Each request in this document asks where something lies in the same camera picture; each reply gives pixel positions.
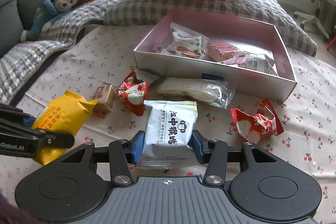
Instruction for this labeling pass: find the clear rice cracker packet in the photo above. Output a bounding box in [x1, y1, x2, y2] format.
[156, 78, 235, 109]

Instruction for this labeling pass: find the brown cake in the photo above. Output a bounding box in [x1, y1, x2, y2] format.
[91, 84, 117, 115]

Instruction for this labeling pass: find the grey checkered quilt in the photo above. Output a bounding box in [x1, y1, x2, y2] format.
[1, 0, 318, 104]

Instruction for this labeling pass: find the blue monkey plush toy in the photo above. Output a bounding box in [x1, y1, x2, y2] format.
[21, 0, 79, 42]

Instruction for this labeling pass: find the yellow orange snack pouch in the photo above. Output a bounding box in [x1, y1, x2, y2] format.
[31, 89, 99, 166]

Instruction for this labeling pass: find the white monkey logo snack pack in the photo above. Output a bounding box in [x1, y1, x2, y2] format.
[137, 100, 198, 169]

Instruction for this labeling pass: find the pink peach oolong snack bar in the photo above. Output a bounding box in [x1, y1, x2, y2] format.
[206, 40, 248, 65]

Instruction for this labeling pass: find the white tomato snack packet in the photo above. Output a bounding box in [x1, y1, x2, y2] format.
[165, 22, 209, 59]

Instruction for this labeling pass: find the red candy packet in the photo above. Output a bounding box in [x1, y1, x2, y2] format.
[116, 71, 149, 117]
[230, 98, 284, 144]

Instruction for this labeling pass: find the cherry print cloth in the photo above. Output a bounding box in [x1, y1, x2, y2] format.
[1, 26, 335, 223]

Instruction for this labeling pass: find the grey orange snack packet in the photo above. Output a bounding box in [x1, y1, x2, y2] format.
[153, 44, 171, 55]

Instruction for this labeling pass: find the white text snack packet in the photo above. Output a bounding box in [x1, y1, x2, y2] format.
[238, 53, 278, 76]

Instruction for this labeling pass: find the pink silver cardboard box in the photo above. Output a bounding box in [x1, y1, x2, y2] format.
[134, 10, 297, 102]

